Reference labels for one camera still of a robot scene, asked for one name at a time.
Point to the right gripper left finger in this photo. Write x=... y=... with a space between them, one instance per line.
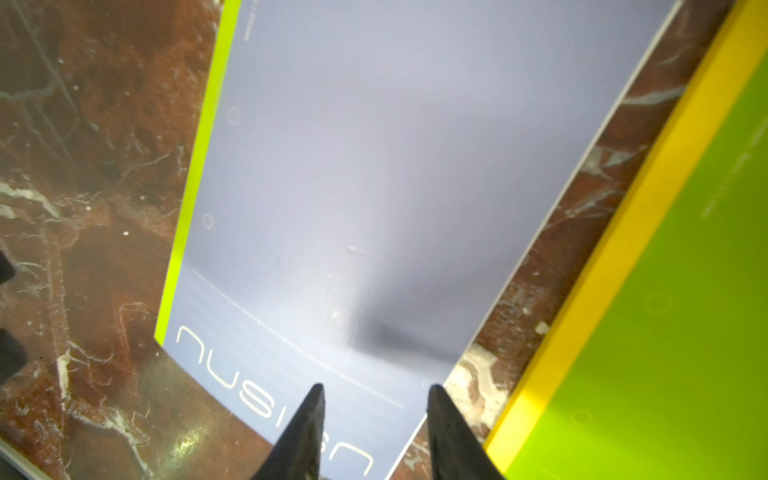
x=297 y=453

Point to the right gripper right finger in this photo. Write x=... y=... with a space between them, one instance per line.
x=455 y=452

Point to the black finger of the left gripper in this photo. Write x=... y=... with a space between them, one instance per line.
x=13 y=356
x=7 y=270

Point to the notebook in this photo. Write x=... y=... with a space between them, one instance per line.
x=656 y=365
x=366 y=178

